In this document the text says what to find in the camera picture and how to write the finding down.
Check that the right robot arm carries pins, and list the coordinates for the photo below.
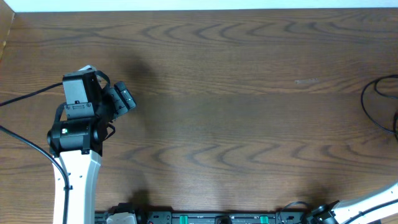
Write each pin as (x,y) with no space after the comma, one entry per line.
(370,208)

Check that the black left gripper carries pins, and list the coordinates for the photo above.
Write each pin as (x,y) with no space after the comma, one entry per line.
(124,102)

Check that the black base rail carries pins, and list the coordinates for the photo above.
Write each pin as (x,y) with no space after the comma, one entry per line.
(127,213)

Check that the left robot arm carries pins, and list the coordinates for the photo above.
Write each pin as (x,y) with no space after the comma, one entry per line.
(76,140)

